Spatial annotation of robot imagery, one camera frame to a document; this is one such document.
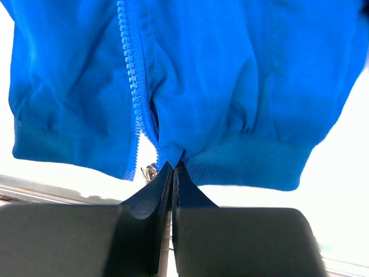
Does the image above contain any aluminium table front rail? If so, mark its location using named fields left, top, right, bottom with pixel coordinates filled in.
left=1, top=175, right=122, bottom=205

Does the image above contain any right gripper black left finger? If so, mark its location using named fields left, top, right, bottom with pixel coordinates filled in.
left=1, top=164, right=173, bottom=276

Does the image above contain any blue white red jacket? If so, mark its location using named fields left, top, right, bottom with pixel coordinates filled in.
left=3, top=1, right=368, bottom=191

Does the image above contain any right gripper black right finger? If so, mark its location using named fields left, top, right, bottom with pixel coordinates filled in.
left=172, top=163, right=327, bottom=277

